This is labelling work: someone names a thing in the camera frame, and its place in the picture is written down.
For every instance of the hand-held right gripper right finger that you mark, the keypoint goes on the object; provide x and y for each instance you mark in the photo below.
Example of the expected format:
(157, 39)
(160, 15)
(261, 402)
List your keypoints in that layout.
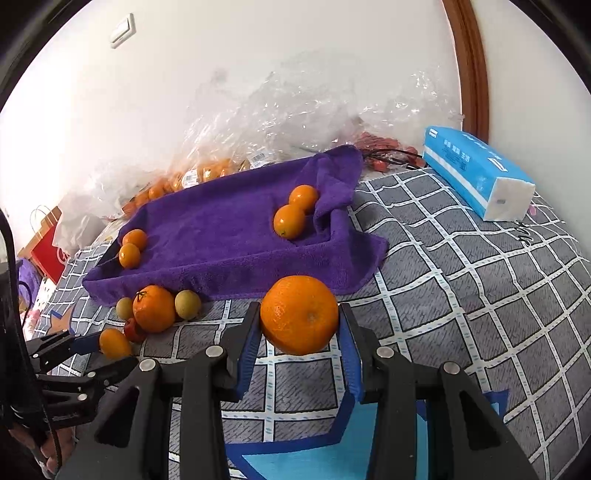
(351, 360)

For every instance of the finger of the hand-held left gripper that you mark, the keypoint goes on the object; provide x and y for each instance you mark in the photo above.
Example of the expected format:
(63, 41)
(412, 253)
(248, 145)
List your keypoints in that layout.
(87, 344)
(111, 369)

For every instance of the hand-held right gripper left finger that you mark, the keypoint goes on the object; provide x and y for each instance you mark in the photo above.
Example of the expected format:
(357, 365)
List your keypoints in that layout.
(249, 350)

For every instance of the small orange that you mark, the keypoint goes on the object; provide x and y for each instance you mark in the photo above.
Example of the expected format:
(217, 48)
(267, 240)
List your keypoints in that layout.
(129, 255)
(289, 221)
(303, 197)
(114, 344)
(134, 239)

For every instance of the small yellow-green fruit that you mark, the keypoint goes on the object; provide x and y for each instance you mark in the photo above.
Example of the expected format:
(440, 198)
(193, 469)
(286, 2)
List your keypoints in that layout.
(188, 304)
(123, 308)

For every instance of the large orange with green stem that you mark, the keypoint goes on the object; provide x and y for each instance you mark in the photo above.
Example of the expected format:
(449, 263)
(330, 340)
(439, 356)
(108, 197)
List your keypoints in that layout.
(153, 308)

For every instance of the purple towel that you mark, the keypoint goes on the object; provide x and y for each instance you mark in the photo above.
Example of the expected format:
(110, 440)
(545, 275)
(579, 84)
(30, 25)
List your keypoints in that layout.
(231, 230)

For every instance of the person's left hand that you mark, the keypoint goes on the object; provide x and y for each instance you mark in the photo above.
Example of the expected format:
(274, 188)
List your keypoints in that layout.
(67, 448)

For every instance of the small red tomato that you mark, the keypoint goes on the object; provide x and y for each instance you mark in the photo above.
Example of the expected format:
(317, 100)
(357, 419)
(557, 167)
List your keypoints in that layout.
(134, 332)

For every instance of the white dotted cloth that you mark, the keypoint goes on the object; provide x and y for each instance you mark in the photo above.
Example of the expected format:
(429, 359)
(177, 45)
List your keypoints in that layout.
(41, 295)

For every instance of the purple fluffy cloth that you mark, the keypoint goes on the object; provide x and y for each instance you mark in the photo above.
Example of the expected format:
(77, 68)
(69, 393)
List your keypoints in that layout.
(25, 277)

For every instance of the white plastic bag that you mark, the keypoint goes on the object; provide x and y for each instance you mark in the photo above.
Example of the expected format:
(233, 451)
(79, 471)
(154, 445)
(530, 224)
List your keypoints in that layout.
(74, 221)

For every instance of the grey checked blanket with stars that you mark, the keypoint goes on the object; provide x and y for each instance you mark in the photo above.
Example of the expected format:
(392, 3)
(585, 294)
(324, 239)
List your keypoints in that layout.
(461, 300)

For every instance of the clear plastic bag of oranges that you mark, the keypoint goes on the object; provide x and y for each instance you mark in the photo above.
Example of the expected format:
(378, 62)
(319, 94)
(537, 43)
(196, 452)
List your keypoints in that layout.
(147, 187)

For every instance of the clear bag with golden contents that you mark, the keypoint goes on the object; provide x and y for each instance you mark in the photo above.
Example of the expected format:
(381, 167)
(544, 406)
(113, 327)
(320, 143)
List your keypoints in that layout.
(243, 164)

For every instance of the pile of red cherry tomatoes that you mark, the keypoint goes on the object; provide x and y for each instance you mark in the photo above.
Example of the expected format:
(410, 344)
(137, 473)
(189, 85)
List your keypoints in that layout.
(388, 147)

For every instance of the blue tissue pack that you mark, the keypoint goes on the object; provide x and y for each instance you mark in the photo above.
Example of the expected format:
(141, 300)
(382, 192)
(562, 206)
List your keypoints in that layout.
(475, 170)

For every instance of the large crumpled clear plastic bag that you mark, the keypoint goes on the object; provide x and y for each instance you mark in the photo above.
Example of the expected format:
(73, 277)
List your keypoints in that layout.
(369, 101)

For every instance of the brown wooden door frame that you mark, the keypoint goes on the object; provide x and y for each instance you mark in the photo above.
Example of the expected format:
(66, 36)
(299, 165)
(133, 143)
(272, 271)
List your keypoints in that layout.
(468, 69)

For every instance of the white light switch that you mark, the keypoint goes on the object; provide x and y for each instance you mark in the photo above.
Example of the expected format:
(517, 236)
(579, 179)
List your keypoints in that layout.
(123, 30)

